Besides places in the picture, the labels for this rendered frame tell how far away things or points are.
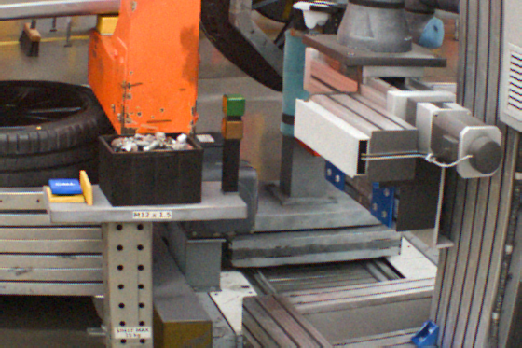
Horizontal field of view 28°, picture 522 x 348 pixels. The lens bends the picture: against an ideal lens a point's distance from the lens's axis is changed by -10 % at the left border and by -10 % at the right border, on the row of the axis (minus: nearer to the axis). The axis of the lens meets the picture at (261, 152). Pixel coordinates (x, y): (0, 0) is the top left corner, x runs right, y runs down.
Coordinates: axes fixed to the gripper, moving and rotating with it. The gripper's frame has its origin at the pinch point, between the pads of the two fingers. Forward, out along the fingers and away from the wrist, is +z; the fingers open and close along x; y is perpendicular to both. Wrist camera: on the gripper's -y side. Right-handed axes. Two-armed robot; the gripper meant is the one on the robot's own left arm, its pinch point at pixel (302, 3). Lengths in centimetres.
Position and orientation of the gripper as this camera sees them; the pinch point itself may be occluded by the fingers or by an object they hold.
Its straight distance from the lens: 264.2
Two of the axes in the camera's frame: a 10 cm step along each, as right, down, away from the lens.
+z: -8.8, -1.7, 4.4
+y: -0.5, 9.6, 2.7
